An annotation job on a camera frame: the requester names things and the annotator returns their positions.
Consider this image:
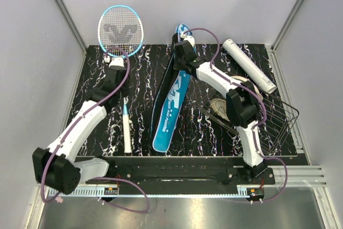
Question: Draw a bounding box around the blue racket cover bag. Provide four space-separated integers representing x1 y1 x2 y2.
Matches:
150 23 191 153

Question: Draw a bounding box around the blue badminton racket front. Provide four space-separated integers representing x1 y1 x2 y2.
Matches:
98 5 145 155

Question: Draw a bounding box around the white shuttlecock tube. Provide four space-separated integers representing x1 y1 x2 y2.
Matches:
222 39 277 94

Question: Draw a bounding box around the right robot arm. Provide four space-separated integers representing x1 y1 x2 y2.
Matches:
174 40 267 184

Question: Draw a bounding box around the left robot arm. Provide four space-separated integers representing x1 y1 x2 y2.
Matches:
32 58 129 202

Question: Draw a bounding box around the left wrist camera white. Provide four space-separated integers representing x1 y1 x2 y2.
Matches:
104 55 125 68

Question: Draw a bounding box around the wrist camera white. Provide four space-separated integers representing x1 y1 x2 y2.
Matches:
104 55 125 68
180 33 195 47

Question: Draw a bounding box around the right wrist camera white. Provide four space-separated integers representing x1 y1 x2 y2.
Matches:
180 33 195 47

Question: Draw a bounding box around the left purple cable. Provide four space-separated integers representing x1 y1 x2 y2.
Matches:
40 47 151 213

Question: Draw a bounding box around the purple cable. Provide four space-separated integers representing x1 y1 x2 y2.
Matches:
40 47 151 213
183 27 289 203

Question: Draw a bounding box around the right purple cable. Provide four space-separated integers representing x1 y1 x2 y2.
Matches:
183 27 289 203

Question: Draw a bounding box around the black wire dish rack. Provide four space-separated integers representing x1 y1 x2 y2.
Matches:
197 88 299 157

